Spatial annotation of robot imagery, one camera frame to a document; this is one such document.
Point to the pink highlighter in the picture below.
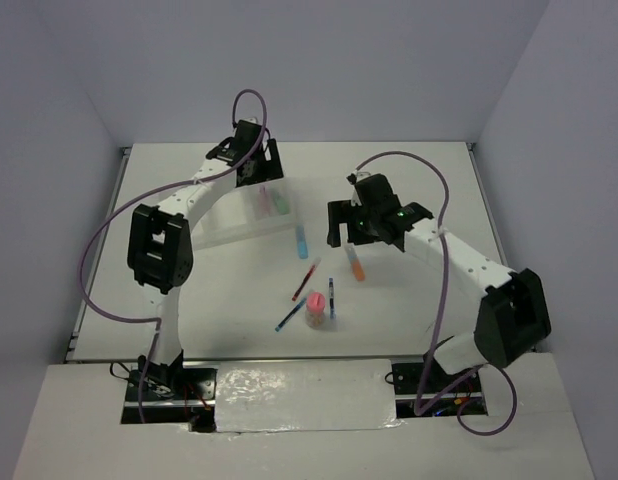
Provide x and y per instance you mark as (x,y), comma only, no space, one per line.
(264,201)

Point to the dark blue pen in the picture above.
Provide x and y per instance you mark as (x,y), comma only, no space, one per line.
(331,298)

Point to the red pen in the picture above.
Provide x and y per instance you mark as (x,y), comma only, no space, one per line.
(306,278)

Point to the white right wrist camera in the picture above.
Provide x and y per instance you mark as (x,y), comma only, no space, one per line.
(353,179)

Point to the silver foil cover panel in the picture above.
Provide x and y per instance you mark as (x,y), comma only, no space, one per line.
(315,395)

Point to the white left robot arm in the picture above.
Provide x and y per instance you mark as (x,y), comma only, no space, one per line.
(160,251)

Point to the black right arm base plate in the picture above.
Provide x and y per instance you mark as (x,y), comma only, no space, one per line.
(406,376)

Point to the white three-compartment tray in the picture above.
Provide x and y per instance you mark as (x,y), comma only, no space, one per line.
(237,216)

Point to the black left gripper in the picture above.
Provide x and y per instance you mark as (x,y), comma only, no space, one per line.
(273,166)

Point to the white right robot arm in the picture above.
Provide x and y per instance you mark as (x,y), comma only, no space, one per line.
(512,314)

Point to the orange highlighter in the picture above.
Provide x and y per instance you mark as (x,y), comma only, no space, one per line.
(355,264)

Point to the blue highlighter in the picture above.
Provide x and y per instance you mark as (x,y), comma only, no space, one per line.
(302,248)

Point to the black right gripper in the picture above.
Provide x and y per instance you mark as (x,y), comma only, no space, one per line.
(342,212)

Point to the pink-lidded small bottle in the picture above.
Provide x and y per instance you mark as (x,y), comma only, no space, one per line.
(315,309)

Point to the green highlighter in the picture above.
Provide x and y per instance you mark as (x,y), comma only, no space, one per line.
(280,203)

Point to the light blue pen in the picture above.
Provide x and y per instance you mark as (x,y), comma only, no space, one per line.
(297,307)

